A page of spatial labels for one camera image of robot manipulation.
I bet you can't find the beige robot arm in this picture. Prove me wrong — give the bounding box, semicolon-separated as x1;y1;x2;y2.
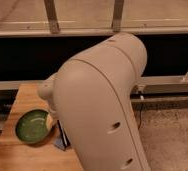
38;33;151;171

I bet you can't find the green ceramic bowl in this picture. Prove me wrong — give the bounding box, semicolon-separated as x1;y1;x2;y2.
15;109;50;144

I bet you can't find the blue sponge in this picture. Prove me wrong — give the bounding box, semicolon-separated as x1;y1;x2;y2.
54;137;66;151

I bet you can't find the wooden table board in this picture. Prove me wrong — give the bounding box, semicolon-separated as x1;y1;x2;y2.
0;83;83;171

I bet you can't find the right metal window post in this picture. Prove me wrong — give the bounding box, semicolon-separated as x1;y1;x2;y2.
111;0;124;32

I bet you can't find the metal window post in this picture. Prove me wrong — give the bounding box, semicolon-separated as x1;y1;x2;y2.
111;0;124;32
44;0;60;34

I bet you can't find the left metal window post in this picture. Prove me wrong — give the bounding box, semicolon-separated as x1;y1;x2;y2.
44;0;60;34

